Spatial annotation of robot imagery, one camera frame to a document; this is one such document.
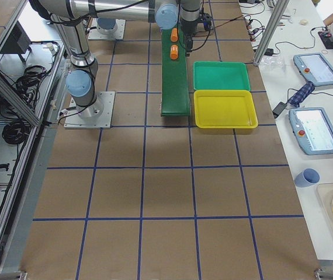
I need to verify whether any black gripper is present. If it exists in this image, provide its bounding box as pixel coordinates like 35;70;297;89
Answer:
181;19;198;55

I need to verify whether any orange cylinder with 4680 print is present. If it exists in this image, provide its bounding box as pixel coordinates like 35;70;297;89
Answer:
169;44;179;61

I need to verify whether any plain orange cylinder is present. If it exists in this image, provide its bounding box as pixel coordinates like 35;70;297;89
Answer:
170;27;178;43

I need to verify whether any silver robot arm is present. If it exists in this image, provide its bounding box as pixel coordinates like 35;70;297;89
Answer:
30;1;98;109
29;1;200;53

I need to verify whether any green plastic tray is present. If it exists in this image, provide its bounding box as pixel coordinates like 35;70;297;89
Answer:
193;61;251;91

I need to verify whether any green conveyor belt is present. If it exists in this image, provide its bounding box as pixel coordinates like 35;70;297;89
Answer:
161;29;191;116

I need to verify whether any yellow plastic tray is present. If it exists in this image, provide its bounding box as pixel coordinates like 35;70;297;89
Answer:
194;90;258;129

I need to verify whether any blue plaid cloth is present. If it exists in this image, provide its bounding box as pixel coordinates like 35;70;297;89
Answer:
288;81;315;107

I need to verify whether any teach pendant far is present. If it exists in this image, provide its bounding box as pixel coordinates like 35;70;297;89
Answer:
293;52;333;87

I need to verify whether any teach pendant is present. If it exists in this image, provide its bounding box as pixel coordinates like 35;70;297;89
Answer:
288;107;333;155
293;52;333;87

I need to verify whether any teach pendant near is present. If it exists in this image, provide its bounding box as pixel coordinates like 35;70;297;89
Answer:
288;107;333;155

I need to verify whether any blue plastic cup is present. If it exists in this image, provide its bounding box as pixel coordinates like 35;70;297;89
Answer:
294;168;320;187

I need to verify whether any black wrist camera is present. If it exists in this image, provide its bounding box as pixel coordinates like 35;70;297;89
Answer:
199;10;212;32

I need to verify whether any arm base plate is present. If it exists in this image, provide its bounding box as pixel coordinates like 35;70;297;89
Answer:
64;92;115;129
88;18;126;41

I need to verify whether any aluminium frame post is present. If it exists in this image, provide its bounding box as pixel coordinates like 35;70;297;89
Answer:
253;0;289;66

